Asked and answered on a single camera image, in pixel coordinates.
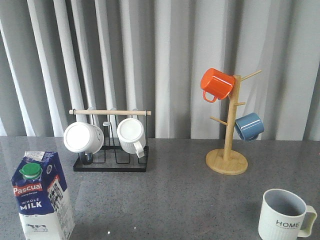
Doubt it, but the pale green HOME mug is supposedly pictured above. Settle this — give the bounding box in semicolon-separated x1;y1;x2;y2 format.
258;188;318;240

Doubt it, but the grey white curtain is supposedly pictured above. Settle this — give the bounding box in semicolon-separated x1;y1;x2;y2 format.
0;0;320;141

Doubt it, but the black metal mug rack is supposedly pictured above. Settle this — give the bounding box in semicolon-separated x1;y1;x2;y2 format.
69;109;152;172

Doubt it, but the blue white milk carton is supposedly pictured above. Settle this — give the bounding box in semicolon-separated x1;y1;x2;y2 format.
11;151;75;240

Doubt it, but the orange enamel mug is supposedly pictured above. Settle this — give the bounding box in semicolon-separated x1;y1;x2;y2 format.
200;68;236;103

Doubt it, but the wooden mug tree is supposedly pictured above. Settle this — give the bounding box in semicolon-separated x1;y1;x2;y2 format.
205;70;262;175

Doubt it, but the ribbed white mug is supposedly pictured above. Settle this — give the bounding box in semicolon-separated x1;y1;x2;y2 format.
117;118;146;158

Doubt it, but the smooth white mug dark handle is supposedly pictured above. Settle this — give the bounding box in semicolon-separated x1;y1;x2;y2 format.
63;122;105;165

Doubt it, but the blue enamel mug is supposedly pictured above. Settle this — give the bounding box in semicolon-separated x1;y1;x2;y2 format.
234;112;265;142

